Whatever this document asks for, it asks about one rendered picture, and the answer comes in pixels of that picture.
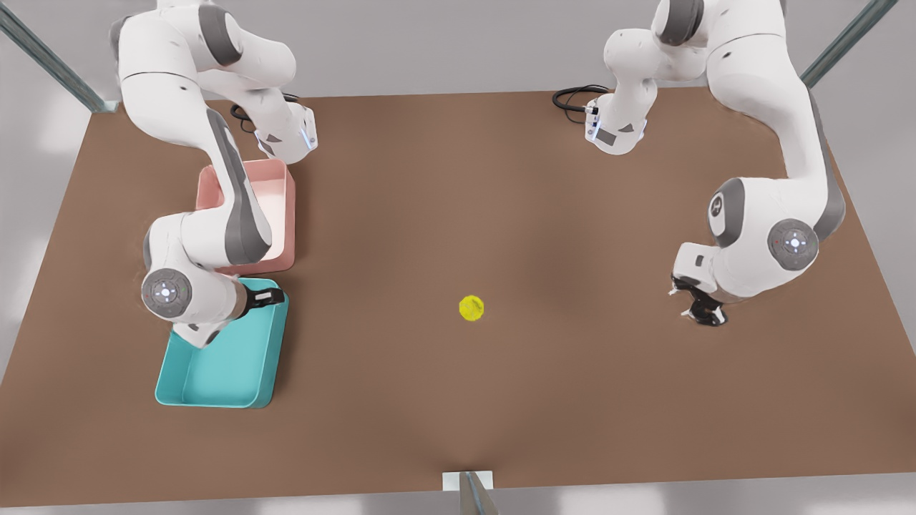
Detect teal plastic tray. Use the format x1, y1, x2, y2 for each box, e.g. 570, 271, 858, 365
155, 278, 291, 409

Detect pink plastic tray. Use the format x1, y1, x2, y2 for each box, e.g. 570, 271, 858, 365
196, 159, 297, 277

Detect black cable loop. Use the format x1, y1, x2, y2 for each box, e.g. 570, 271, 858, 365
230, 94, 301, 132
552, 84, 611, 124

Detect silver frame post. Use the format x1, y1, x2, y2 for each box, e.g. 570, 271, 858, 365
442, 470, 500, 515
0, 6, 119, 114
799, 0, 899, 89

